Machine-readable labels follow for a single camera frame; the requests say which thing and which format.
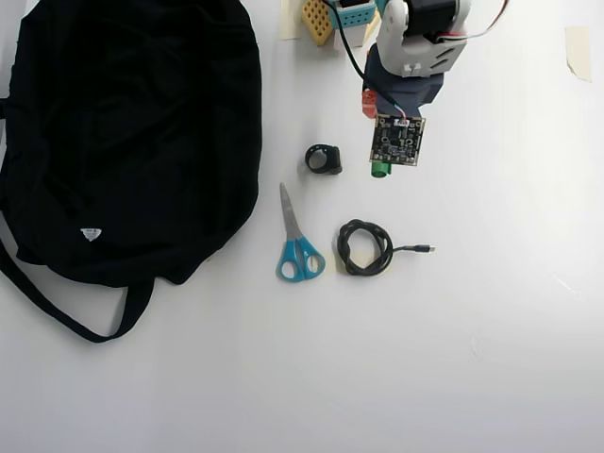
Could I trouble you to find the large beige masking tape piece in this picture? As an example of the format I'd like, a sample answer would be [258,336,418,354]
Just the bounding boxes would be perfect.
[564,25,594,83]

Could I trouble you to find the blue handled scissors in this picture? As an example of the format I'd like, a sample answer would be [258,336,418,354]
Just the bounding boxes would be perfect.
[276,182,327,284]

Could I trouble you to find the beige masking tape strip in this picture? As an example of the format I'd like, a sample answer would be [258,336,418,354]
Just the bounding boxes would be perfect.
[280,0,304,42]

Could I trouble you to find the yellow perforated robot base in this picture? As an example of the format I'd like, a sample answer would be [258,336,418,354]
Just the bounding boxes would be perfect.
[300,0,337,47]

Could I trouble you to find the black fabric bag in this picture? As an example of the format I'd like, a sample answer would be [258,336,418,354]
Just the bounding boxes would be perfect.
[0,0,263,344]

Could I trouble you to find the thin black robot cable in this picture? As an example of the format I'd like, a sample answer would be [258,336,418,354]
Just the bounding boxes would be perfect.
[325,0,379,92]

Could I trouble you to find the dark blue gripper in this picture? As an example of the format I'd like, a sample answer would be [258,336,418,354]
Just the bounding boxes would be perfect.
[360,42,445,122]

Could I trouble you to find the bare camera circuit board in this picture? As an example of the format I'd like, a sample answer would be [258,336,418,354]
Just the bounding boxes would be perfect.
[368,112,428,168]

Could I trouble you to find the coiled black USB cable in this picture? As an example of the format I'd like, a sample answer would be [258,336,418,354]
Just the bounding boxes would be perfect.
[337,218,437,278]

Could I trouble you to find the black plastic ring clip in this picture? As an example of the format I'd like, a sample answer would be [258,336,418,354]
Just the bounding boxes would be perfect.
[303,143,343,176]

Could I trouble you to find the red and white servo wire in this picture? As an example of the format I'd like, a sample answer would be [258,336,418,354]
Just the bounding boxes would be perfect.
[437,0,512,44]

